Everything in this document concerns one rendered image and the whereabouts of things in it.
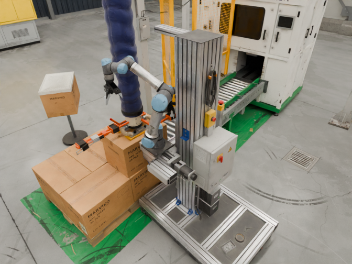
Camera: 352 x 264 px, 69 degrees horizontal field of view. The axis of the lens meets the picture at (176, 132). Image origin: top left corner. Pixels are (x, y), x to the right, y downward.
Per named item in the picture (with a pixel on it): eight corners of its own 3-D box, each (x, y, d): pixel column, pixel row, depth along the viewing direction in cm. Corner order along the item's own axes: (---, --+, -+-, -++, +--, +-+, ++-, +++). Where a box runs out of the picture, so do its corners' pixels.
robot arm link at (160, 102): (157, 142, 228) (174, 92, 192) (151, 152, 216) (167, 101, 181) (146, 136, 229) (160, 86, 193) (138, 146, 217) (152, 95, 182)
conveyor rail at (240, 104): (260, 91, 457) (262, 81, 445) (263, 91, 454) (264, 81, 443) (178, 158, 316) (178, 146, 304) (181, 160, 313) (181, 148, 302)
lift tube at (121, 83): (133, 104, 276) (118, -3, 215) (147, 110, 265) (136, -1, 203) (117, 112, 263) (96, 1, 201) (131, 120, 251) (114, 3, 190)
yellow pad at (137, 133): (149, 123, 283) (149, 119, 280) (155, 127, 278) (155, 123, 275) (124, 136, 264) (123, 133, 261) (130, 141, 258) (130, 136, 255)
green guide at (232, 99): (257, 81, 452) (258, 77, 447) (262, 83, 447) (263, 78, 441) (206, 121, 355) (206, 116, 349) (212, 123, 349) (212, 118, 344)
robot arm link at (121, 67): (129, 60, 189) (116, 58, 192) (122, 65, 181) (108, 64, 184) (130, 70, 194) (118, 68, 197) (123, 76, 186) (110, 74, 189)
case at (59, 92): (53, 98, 403) (45, 74, 379) (80, 95, 410) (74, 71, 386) (47, 118, 355) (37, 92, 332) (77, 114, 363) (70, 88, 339)
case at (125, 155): (146, 138, 328) (143, 111, 304) (167, 151, 306) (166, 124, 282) (107, 161, 294) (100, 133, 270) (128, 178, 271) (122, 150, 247)
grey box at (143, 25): (148, 37, 368) (146, 15, 350) (151, 37, 365) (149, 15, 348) (138, 40, 356) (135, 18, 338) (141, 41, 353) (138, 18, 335)
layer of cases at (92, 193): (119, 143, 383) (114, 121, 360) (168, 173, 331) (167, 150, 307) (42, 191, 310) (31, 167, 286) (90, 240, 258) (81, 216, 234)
